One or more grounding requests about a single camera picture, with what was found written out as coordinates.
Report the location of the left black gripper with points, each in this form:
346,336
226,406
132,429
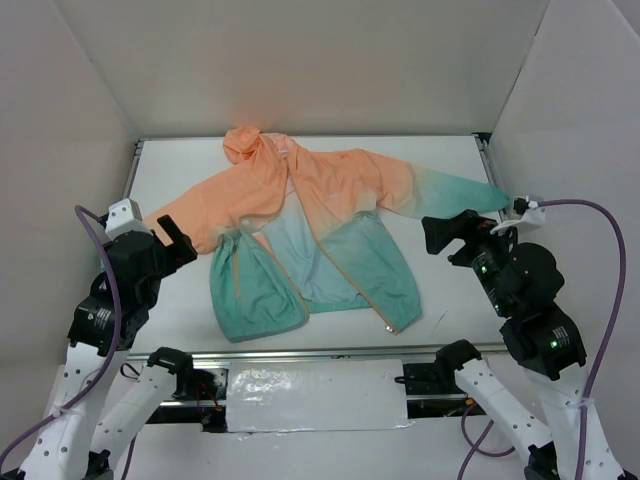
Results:
163,248

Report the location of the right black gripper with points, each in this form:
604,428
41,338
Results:
463,238

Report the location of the orange and teal jacket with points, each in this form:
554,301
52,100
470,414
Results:
294,232

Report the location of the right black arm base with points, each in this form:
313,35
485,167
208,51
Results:
428,379

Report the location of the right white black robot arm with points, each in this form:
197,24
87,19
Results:
521,280

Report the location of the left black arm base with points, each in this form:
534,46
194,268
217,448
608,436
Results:
203,400

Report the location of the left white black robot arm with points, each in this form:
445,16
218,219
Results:
79,438

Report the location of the white foil covered panel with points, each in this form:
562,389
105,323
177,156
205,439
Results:
337,395

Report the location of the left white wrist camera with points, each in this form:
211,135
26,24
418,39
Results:
123,217

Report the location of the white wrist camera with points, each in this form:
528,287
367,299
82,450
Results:
123,217
525,215

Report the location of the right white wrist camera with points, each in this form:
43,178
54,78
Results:
525,215

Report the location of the aluminium front rail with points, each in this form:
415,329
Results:
398,352

